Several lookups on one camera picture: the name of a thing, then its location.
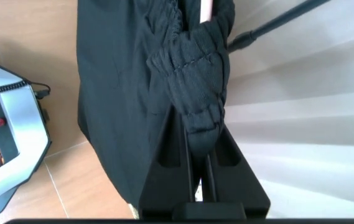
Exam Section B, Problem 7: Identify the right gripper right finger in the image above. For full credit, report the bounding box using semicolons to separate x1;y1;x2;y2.
200;125;271;219

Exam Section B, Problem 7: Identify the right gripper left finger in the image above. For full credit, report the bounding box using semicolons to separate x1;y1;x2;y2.
138;105;197;219

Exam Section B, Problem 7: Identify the black garment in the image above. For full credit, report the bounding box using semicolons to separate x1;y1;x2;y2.
76;0;236;218

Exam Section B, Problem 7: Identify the pink clothes hanger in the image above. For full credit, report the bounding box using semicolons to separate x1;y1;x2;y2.
199;0;214;24

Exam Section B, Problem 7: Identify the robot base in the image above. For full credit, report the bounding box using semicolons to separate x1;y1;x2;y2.
0;58;53;222

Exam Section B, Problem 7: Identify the black clothes rack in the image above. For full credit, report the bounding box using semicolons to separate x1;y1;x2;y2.
226;0;333;54

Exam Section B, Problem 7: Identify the beige curtain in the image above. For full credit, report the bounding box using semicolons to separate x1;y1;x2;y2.
225;0;354;219

